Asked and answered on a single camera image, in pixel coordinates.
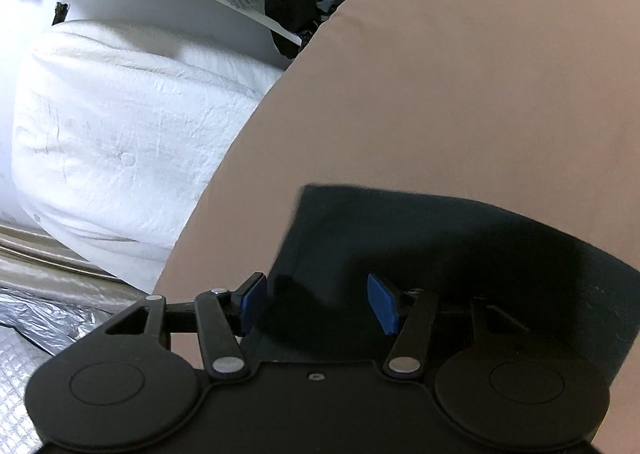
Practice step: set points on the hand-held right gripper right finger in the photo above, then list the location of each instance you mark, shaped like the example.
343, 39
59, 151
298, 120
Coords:
382, 305

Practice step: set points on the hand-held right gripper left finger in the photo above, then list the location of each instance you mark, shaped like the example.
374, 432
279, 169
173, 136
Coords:
252, 300

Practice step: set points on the black garment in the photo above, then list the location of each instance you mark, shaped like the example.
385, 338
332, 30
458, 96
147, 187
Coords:
450, 244

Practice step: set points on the silver foil cover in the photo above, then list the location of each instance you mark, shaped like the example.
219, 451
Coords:
50, 309

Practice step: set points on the white cloth cover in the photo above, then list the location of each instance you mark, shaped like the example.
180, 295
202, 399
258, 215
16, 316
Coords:
125, 133

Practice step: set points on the beige curtain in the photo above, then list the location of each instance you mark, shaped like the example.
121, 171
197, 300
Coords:
40, 259

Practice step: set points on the silver quilted insulation sheet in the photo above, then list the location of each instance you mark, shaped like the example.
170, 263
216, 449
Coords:
20, 384

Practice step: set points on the white rack pole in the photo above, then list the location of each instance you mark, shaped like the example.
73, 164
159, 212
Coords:
225, 1

